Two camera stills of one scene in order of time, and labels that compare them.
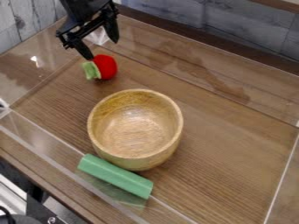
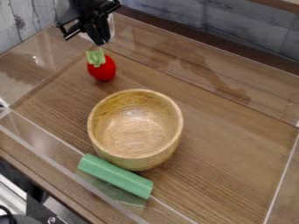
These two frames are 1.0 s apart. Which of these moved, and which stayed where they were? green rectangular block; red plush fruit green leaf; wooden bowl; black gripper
Moved: black gripper; red plush fruit green leaf
Stayed: green rectangular block; wooden bowl
